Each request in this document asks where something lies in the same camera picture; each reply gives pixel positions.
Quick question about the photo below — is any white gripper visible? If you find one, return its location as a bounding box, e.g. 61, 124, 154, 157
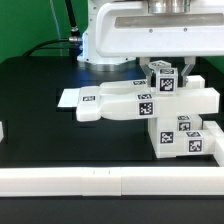
96, 0, 224, 87

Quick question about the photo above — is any white chair back frame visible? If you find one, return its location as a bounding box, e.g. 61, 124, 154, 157
76, 79, 220, 122

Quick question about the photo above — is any white chair seat part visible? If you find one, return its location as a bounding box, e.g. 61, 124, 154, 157
148, 116, 186, 158

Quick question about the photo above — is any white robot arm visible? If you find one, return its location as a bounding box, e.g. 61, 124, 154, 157
79, 0, 224, 84

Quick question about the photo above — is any white right rail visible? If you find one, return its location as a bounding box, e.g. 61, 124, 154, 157
203, 121, 224, 167

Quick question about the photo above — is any white rail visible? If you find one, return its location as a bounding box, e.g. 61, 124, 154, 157
203, 121, 224, 167
0, 167, 224, 197

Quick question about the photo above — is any black hanging cable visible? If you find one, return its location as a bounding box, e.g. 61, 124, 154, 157
64, 0, 80, 38

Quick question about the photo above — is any black cable on table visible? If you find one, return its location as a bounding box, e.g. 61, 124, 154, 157
22, 37, 83, 57

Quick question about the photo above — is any white marker base plate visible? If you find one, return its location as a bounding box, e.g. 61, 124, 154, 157
58, 88, 80, 108

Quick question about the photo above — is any white front rail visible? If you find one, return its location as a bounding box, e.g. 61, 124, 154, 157
0, 167, 224, 197

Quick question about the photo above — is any white left rail stub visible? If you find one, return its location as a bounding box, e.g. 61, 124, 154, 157
0, 121, 4, 142

